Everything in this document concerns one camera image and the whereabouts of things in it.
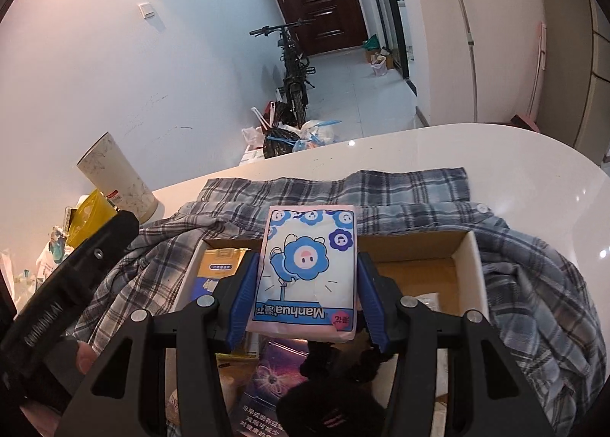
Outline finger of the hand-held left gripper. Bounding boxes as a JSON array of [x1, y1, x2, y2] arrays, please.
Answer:
[[51, 211, 140, 315]]

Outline black bicycle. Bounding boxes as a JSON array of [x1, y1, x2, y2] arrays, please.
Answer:
[[249, 18, 318, 130]]

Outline white plastic bag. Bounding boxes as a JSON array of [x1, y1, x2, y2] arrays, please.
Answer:
[[0, 227, 72, 314]]

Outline blue plaid shirt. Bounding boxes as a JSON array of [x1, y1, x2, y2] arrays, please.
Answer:
[[71, 166, 606, 437]]

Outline black trash bag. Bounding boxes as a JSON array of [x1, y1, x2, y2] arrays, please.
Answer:
[[263, 127, 306, 159]]

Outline clear plastic bag blue ties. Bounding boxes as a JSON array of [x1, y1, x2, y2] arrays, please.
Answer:
[[293, 119, 340, 152]]

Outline black hair scrunchie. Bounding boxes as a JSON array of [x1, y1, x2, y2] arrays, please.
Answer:
[[276, 341, 396, 437]]

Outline yellow plastic bin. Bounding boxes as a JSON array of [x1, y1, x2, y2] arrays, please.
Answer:
[[64, 188, 117, 250]]

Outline yellow cigarette box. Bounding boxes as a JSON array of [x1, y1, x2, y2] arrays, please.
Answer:
[[215, 337, 262, 362]]

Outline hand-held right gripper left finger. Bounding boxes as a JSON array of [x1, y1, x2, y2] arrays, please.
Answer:
[[55, 253, 260, 437]]

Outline long grey pole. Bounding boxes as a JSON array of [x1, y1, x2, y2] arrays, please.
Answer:
[[439, 0, 478, 123]]

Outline white marbled cylinder container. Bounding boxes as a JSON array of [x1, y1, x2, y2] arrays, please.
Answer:
[[77, 131, 159, 223]]

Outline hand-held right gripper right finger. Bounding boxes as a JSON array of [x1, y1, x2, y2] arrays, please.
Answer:
[[356, 251, 556, 437]]

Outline small cardboard box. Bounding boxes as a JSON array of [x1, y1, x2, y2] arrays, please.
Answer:
[[366, 49, 396, 78]]

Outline black-framed glass sliding door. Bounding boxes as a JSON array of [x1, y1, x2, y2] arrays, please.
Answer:
[[357, 0, 420, 95]]

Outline purple cigarette box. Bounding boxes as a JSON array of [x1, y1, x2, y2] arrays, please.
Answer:
[[229, 341, 315, 437]]

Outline pink tissue pack blue flower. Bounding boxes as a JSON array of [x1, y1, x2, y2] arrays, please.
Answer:
[[245, 205, 358, 341]]

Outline person's left hand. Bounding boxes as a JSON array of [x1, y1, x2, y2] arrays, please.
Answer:
[[76, 341, 99, 374]]

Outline crumpled white bag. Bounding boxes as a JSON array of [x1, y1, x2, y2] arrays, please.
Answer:
[[242, 125, 265, 149]]

